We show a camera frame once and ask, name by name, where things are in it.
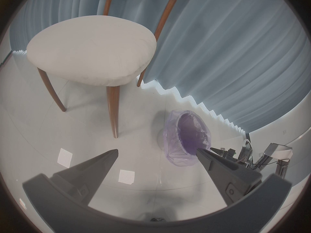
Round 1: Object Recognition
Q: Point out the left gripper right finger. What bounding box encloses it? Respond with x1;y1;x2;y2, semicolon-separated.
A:
196;148;263;206

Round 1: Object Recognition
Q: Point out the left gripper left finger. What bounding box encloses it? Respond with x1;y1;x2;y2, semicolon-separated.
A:
52;149;119;202

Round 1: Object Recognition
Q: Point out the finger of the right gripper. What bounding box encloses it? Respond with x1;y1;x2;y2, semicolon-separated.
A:
210;147;225;157

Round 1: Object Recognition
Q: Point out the purple plastic bag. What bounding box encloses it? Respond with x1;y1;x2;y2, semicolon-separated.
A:
163;109;212;167

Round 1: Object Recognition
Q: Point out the white trash bin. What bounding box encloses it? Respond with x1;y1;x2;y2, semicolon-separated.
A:
158;111;210;166

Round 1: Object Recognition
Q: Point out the blue-green curtain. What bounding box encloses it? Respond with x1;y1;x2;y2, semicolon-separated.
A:
9;0;311;134

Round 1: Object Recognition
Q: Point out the white cushioned wooden chair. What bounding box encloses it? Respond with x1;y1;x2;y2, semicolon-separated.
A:
26;0;213;139

